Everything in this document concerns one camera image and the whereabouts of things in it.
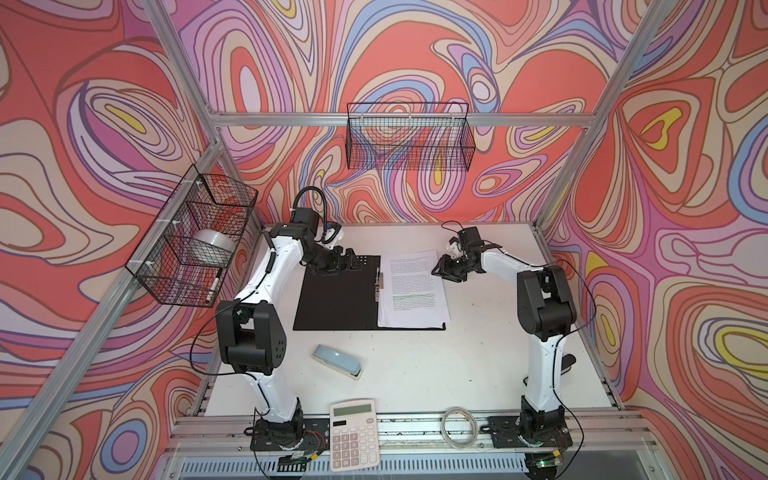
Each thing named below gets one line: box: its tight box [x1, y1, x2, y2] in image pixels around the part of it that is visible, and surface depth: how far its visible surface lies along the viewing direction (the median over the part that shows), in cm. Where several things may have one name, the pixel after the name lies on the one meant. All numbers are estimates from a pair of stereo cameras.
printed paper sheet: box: [378, 250, 451, 328], surface depth 101 cm
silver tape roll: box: [190, 229, 235, 255], surface depth 73 cm
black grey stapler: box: [561, 354, 577, 375], surface depth 82 cm
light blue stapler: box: [312, 344, 364, 381], surface depth 84 cm
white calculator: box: [329, 399, 380, 472], surface depth 73 cm
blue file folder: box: [292, 255, 446, 331], surface depth 98 cm
